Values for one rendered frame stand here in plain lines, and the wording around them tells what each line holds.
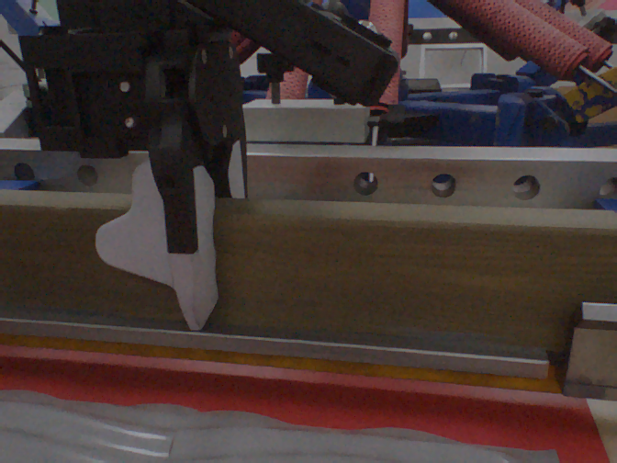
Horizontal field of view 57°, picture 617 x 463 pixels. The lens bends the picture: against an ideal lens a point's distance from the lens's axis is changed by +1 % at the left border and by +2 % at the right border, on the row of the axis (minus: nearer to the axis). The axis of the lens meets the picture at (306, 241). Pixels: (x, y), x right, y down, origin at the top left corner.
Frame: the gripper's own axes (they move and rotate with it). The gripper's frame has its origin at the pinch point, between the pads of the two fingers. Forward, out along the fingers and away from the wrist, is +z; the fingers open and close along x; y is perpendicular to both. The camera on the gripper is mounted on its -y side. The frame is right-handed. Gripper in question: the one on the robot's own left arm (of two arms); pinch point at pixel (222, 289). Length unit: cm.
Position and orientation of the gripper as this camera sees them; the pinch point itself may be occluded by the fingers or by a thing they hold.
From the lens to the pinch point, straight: 32.4
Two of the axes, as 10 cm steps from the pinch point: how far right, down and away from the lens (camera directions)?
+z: 0.3, 9.4, 3.5
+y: -9.8, -0.4, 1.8
